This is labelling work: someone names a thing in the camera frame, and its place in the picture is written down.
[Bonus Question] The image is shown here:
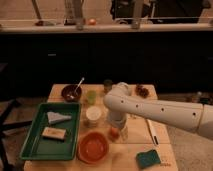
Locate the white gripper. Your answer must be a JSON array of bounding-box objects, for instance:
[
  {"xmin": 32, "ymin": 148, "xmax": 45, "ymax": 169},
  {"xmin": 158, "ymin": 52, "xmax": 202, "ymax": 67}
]
[{"xmin": 107, "ymin": 112, "xmax": 128, "ymax": 141}]

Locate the red apple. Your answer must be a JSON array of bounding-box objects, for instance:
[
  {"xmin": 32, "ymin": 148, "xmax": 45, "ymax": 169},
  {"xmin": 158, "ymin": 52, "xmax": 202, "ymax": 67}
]
[{"xmin": 112, "ymin": 127, "xmax": 119, "ymax": 139}]

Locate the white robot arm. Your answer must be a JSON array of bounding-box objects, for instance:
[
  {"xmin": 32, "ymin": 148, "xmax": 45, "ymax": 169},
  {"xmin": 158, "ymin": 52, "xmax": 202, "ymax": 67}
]
[{"xmin": 103, "ymin": 82, "xmax": 213, "ymax": 140}]

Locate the red bowl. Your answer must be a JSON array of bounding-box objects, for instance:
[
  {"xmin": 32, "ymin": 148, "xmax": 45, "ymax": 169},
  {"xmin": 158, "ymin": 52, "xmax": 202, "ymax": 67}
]
[{"xmin": 77, "ymin": 132, "xmax": 109, "ymax": 164}]

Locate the dark brown bowl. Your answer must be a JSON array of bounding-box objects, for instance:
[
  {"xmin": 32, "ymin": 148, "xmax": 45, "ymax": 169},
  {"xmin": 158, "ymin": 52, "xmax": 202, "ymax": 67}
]
[{"xmin": 61, "ymin": 84, "xmax": 82, "ymax": 102}]

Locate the white cup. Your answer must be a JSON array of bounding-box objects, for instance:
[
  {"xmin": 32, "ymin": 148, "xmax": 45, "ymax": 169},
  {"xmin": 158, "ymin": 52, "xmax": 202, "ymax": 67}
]
[{"xmin": 86, "ymin": 106, "xmax": 102, "ymax": 124}]

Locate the teal sponge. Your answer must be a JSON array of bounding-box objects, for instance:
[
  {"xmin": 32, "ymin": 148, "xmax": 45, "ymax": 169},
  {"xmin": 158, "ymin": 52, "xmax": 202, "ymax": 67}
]
[{"xmin": 136, "ymin": 149, "xmax": 161, "ymax": 169}]

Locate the green cup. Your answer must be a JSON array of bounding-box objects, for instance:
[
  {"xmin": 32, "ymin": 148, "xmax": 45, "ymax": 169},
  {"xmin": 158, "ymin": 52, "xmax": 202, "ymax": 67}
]
[{"xmin": 86, "ymin": 90, "xmax": 96, "ymax": 105}]

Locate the white spoon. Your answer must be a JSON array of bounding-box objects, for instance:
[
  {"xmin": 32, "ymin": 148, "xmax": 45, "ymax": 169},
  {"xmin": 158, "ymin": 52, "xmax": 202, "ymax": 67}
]
[{"xmin": 69, "ymin": 77, "xmax": 85, "ymax": 99}]

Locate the tan sponge block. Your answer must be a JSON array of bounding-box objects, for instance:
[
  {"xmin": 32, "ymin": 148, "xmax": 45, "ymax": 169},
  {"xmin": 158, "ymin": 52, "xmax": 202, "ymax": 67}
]
[{"xmin": 42, "ymin": 127, "xmax": 66, "ymax": 140}]

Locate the green plastic tray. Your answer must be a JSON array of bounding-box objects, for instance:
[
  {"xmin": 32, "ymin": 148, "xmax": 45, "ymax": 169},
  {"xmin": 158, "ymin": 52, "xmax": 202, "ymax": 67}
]
[{"xmin": 20, "ymin": 103, "xmax": 81, "ymax": 161}]

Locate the black chair base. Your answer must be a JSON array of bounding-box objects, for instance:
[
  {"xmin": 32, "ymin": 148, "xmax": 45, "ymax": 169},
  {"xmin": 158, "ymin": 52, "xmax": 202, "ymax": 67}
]
[{"xmin": 0, "ymin": 98, "xmax": 33, "ymax": 171}]

